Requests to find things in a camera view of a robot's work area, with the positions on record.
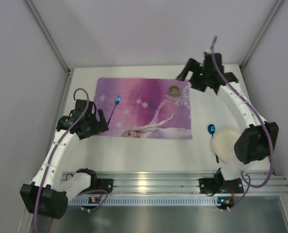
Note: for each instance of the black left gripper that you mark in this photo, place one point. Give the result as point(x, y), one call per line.
point(98, 124)

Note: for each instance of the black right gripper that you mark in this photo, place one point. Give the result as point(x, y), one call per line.
point(194, 76)

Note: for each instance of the speckled white small cup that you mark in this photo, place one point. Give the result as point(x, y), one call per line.
point(174, 91)

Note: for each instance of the purple printed placemat cloth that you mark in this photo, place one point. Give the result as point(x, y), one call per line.
point(145, 110)

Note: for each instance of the cream round plate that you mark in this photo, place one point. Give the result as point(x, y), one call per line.
point(223, 143)

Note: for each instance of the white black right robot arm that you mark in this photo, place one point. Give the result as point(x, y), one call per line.
point(258, 136)

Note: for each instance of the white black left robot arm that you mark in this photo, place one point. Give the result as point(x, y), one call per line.
point(47, 195)

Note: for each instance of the blue metal spoon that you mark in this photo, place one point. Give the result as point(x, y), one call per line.
point(211, 129)

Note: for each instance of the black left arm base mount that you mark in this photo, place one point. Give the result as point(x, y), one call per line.
point(102, 183)

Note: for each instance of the grey slotted cable duct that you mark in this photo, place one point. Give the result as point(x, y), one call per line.
point(150, 201)

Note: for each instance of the aluminium corner frame post left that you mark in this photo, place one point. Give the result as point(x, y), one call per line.
point(46, 33)

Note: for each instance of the aluminium corner frame post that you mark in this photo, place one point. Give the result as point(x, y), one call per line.
point(278, 4)
point(46, 33)

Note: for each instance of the aluminium corner frame post right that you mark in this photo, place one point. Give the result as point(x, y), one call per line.
point(278, 4)

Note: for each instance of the aluminium rail front frame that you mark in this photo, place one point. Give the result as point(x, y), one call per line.
point(145, 175)

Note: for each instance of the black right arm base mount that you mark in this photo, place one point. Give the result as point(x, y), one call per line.
point(218, 185)

